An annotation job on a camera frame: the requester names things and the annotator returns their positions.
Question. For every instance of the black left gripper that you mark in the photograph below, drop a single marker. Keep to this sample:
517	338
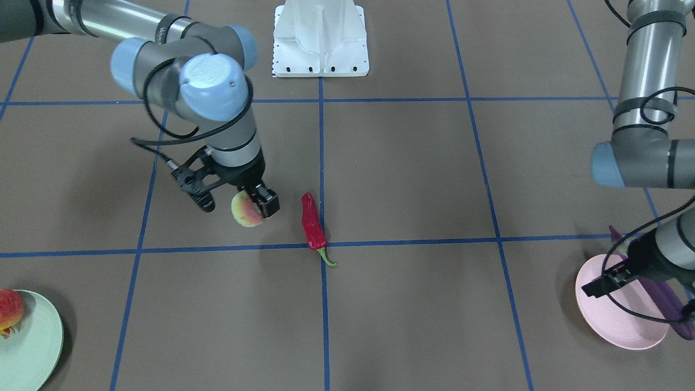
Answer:
642	254

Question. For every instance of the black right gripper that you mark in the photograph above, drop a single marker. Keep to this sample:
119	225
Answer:
243	173

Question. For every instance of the pink yellow peach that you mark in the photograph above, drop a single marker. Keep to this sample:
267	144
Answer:
245	211

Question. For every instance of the red chili pepper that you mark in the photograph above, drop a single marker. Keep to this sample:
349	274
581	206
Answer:
313	229

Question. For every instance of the purple eggplant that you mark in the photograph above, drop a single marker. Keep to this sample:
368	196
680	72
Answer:
673	310

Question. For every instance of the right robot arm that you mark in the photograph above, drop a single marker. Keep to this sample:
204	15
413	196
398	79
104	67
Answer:
191	78

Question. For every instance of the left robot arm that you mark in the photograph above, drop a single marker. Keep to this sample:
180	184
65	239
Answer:
641	154

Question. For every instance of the pink plate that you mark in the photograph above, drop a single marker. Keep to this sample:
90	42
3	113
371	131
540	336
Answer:
612	323

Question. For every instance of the green plate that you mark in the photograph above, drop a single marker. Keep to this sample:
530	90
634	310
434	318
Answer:
31	353

